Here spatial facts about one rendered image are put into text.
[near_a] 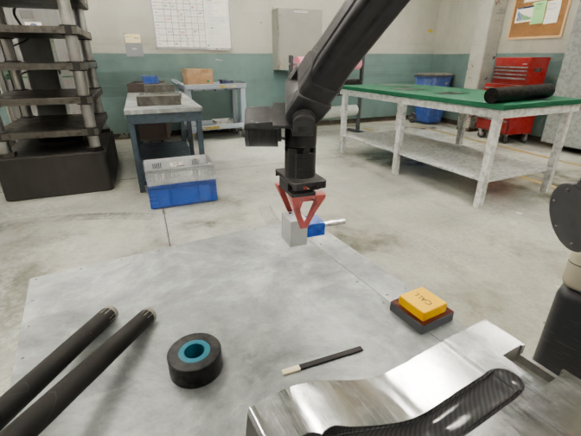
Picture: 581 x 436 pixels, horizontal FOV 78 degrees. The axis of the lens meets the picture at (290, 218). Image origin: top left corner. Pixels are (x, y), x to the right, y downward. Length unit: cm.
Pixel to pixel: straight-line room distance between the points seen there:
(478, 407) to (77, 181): 392
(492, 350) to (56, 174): 393
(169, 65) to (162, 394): 617
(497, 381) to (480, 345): 5
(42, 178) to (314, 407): 391
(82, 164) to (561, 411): 393
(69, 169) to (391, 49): 615
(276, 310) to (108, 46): 607
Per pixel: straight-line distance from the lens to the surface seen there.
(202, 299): 76
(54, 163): 410
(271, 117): 62
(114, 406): 61
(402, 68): 825
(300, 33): 677
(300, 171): 65
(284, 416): 38
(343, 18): 51
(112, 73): 656
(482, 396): 52
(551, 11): 713
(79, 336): 68
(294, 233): 69
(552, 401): 54
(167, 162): 371
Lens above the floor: 124
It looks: 24 degrees down
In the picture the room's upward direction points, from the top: straight up
